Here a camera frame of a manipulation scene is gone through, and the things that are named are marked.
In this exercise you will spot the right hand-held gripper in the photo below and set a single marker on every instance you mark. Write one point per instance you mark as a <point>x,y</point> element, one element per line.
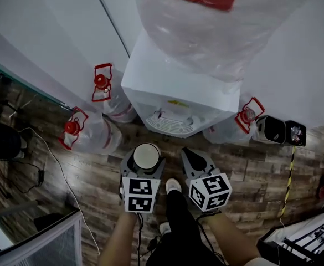
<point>210,191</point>

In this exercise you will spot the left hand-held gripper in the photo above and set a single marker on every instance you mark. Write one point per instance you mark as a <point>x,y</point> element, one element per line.
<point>141,194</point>

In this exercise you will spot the white enamel cup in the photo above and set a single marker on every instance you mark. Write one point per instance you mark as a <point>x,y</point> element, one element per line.
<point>146,155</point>

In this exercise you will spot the person's right forearm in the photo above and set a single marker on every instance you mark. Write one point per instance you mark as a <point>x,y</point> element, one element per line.
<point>233,240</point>

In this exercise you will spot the person's left forearm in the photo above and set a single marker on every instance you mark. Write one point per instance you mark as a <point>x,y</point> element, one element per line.
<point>117,240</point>

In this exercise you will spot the white water dispenser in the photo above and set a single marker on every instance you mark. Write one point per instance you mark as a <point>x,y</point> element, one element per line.
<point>156,76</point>

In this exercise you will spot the large bottle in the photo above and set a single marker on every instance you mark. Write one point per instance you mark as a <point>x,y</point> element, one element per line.
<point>206,37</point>

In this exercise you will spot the white drip tray grille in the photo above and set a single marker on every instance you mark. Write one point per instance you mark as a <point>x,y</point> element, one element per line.
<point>170,126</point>

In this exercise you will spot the person's legs and shoes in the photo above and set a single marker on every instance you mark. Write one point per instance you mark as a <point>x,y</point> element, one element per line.
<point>178,217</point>

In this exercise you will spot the beige trash bin black bag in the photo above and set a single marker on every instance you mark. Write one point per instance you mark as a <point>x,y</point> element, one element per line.
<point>271,130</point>

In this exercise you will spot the yellow black striped tape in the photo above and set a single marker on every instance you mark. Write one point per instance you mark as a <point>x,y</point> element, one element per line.
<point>287,181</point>

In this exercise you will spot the person's white printed shirt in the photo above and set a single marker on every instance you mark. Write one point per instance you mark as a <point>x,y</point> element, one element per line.
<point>261,262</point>

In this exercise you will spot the white slatted partition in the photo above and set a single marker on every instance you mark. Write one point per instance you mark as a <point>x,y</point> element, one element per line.
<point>53,245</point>

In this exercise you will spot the black open equipment case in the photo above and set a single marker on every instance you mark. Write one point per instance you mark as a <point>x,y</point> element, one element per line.
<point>303,242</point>

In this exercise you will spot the black chair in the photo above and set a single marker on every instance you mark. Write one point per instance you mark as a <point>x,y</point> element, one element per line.
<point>1,140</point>

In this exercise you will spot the frosted glass door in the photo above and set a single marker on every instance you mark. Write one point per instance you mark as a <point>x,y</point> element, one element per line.
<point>17,76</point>

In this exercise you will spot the black tripod stand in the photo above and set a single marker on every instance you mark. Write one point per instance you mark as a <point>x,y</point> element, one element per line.
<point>1,107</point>

